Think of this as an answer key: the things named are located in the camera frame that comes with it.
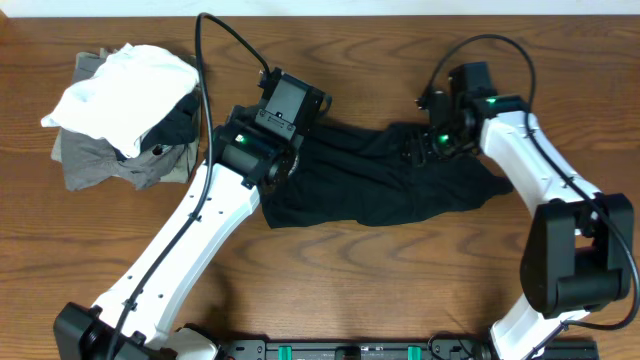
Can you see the olive folded garment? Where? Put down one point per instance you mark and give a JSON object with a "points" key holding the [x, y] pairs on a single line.
{"points": [[192, 155]]}

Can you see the black folded garment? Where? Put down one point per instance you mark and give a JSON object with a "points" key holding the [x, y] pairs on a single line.
{"points": [[178, 127]]}

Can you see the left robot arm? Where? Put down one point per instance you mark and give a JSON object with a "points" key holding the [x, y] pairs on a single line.
{"points": [[256, 150]]}

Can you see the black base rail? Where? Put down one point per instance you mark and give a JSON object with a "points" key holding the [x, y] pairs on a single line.
{"points": [[446, 347]]}

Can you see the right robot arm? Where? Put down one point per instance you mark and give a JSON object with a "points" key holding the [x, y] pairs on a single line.
{"points": [[578, 255]]}

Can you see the black t-shirt with logo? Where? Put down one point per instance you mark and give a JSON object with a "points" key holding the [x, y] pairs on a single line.
{"points": [[377, 178]]}

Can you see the grey folded garment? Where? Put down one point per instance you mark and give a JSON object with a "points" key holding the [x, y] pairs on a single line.
{"points": [[115, 162]]}

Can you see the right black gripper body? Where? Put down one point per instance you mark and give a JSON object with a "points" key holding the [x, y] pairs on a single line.
{"points": [[440, 140]]}

